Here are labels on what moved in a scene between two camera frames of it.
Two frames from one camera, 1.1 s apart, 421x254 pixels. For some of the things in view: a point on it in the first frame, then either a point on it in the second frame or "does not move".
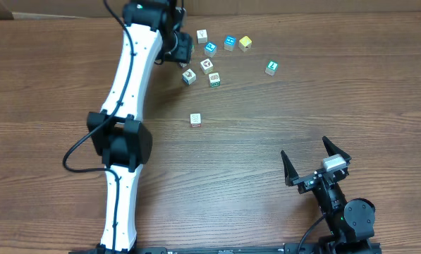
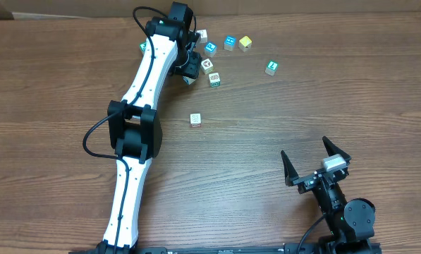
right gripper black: (307, 182) does not move
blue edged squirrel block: (189, 77) does not move
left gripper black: (182, 50) -> (192, 66)
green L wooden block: (271, 68) does not move
